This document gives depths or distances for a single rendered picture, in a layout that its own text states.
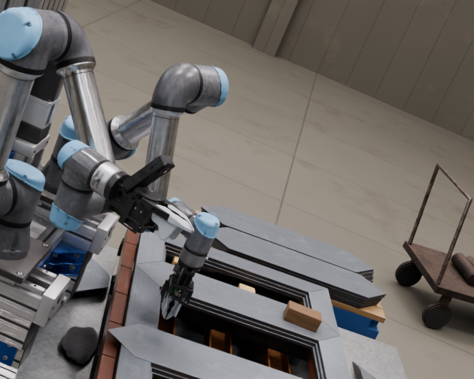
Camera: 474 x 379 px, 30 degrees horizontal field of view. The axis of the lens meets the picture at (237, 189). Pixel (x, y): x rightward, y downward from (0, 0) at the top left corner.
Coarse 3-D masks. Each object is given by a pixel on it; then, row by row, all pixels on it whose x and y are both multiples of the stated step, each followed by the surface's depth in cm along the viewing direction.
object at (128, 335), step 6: (138, 324) 261; (120, 330) 255; (126, 330) 256; (132, 330) 257; (138, 330) 258; (120, 336) 252; (126, 336) 253; (132, 336) 254; (120, 342) 249; (126, 342) 250; (132, 342) 251; (126, 348) 247; (132, 348) 249; (132, 354) 246
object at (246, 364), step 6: (246, 360) 267; (246, 366) 264; (252, 366) 265; (258, 366) 266; (264, 366) 268; (246, 372) 261; (252, 372) 262; (258, 372) 263; (264, 372) 265; (246, 378) 258; (252, 378) 259; (258, 378) 260; (264, 378) 262
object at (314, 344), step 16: (224, 272) 322; (240, 272) 323; (160, 288) 288; (272, 288) 325; (288, 288) 327; (128, 304) 271; (192, 304) 289; (208, 304) 290; (304, 304) 323; (240, 320) 292; (256, 320) 293; (272, 336) 294; (288, 336) 295; (304, 336) 296; (320, 352) 291; (160, 368) 247; (320, 368) 283
